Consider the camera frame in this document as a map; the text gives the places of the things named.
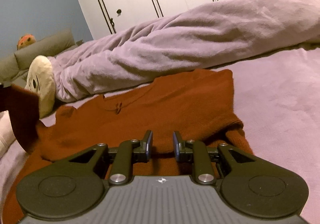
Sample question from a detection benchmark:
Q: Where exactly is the rust orange knit sweater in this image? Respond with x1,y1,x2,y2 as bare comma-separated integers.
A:
2,68,254,224

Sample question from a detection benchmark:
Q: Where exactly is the cream round face plush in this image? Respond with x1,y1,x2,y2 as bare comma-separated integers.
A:
25,56,56,118

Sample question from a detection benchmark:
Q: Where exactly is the orange spotted plush toy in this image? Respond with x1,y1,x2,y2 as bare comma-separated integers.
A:
17,34,36,50

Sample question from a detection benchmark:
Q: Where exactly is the lavender rolled duvet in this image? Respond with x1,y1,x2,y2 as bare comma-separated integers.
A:
50,0,319,103

